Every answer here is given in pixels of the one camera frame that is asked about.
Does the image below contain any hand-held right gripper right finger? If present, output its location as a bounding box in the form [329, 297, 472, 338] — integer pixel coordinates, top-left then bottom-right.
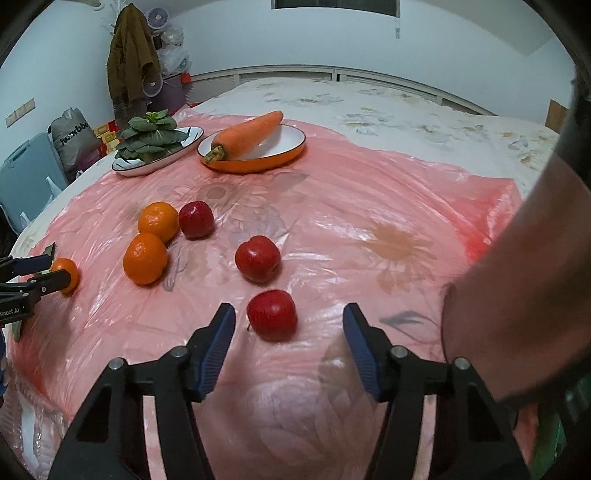
[342, 302, 532, 480]

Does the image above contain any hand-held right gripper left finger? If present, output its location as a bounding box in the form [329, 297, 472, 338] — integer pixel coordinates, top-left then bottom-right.
[48, 302, 237, 480]

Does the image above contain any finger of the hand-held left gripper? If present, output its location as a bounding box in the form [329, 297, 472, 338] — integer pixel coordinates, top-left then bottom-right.
[0, 253, 57, 280]
[0, 269, 71, 301]

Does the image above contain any orange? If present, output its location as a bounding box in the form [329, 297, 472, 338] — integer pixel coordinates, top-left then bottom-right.
[137, 202, 180, 244]
[48, 257, 81, 295]
[122, 232, 169, 285]

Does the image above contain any small red apple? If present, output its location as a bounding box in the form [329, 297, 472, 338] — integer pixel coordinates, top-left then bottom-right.
[246, 289, 298, 343]
[235, 235, 282, 284]
[178, 200, 215, 240]

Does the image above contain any grey printed bag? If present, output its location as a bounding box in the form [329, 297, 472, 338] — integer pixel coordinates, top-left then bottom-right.
[48, 107, 102, 172]

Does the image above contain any pink plastic sheet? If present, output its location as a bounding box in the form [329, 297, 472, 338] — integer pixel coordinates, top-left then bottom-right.
[4, 113, 525, 480]

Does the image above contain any red yellow carton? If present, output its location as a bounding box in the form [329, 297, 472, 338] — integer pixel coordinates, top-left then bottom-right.
[95, 121, 118, 153]

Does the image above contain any pile of green leaves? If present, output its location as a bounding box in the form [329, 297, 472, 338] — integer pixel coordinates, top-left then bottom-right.
[114, 110, 188, 163]

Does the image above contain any copper black electric kettle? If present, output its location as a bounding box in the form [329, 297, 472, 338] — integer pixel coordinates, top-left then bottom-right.
[441, 69, 591, 407]

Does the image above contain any white oval plate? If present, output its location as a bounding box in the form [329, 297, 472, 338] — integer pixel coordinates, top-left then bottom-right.
[111, 126, 205, 178]

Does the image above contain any small white fan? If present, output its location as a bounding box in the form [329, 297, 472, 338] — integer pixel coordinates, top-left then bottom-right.
[144, 8, 172, 33]
[140, 74, 163, 99]

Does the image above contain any purple storage bin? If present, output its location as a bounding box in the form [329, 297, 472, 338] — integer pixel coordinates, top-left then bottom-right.
[154, 74, 192, 116]

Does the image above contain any orange rimmed plate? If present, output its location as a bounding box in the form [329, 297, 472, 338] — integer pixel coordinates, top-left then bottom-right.
[198, 122, 308, 175]

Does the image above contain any carrot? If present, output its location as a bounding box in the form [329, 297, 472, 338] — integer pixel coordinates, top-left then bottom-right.
[204, 110, 284, 165]

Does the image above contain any olive brown coat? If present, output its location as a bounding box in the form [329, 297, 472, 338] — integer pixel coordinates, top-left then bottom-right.
[107, 4, 162, 124]

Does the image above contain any white coat rack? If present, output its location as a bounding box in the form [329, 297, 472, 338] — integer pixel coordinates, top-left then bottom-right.
[90, 0, 121, 38]

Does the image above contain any clear plastic bag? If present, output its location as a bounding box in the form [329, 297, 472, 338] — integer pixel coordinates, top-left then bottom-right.
[157, 25, 192, 75]

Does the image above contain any wooden headboard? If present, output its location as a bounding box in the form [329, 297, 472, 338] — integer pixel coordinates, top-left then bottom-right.
[545, 98, 571, 134]

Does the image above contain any dark window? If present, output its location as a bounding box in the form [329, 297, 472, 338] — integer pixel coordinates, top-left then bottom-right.
[271, 0, 398, 16]

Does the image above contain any wall outlet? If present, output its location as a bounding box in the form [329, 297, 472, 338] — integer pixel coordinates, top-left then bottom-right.
[4, 98, 37, 127]

